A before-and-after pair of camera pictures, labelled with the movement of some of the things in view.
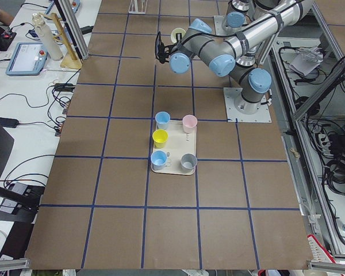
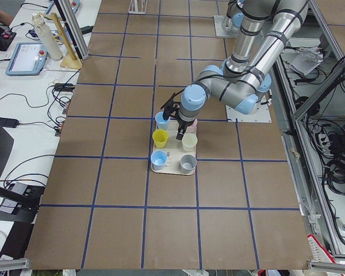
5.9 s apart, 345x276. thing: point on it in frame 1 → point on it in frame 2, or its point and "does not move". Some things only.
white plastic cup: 173,35 → 189,140
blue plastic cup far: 158,159 does not move
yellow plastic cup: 160,137 does not move
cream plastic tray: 180,143 does not move
